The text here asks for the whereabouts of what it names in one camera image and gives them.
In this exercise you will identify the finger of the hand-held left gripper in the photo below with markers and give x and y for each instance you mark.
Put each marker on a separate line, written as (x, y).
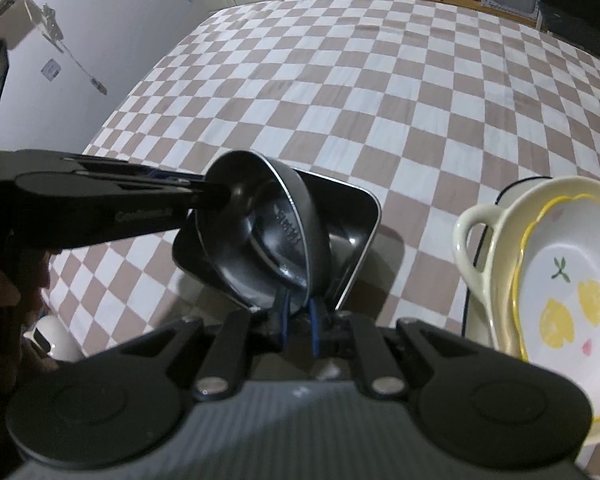
(212, 195)
(145, 167)

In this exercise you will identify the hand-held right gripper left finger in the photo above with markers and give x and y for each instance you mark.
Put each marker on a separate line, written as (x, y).
(280, 320)

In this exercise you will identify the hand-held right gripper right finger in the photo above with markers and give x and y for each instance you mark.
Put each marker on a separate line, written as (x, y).
(315, 327)

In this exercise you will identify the round steel bowl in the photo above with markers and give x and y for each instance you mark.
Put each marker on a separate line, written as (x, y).
(260, 230)

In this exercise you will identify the large rectangular steel tray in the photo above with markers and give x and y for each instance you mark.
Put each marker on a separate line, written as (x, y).
(350, 225)

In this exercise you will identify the white leaf-print plate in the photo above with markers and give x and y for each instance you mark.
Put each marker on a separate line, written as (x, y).
(475, 320)

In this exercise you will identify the yellow-rimmed lemon-print bowl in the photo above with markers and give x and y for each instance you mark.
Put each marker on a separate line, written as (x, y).
(555, 270)

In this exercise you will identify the person's left hand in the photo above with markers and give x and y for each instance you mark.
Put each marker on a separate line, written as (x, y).
(0, 285)

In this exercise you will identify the white round object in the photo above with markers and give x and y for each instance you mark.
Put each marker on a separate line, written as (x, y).
(50, 337)

